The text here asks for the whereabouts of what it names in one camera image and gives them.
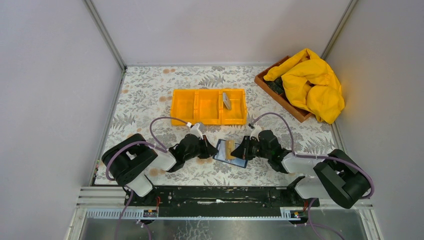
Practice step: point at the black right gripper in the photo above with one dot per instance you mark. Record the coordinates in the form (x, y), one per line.
(242, 151)

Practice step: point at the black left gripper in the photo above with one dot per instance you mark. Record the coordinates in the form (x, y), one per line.
(209, 150)

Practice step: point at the blue leather card holder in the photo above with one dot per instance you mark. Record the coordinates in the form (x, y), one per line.
(220, 156)

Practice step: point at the orange credit card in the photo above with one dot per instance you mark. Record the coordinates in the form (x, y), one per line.
(229, 146)

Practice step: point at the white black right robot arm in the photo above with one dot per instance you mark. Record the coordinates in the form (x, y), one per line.
(334, 176)

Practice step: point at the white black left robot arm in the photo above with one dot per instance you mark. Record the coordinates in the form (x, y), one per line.
(126, 162)

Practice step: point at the yellow plastic bin right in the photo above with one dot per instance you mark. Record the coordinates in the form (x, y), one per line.
(238, 113)

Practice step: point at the yellow plastic bin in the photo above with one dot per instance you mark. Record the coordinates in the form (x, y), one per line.
(184, 105)
(238, 113)

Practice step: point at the yellow plastic bin left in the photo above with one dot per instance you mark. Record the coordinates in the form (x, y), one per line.
(184, 105)

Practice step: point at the brown wooden tray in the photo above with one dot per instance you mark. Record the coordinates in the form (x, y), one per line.
(280, 97)

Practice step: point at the yellow cloth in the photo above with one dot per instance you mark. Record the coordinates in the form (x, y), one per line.
(310, 84)

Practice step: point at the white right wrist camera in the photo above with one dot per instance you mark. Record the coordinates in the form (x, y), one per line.
(255, 130)

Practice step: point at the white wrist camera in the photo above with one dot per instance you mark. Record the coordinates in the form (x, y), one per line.
(255, 130)
(196, 129)

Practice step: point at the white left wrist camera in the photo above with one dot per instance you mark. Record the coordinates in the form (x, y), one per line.
(196, 129)

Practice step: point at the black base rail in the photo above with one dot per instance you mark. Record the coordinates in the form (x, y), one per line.
(220, 201)

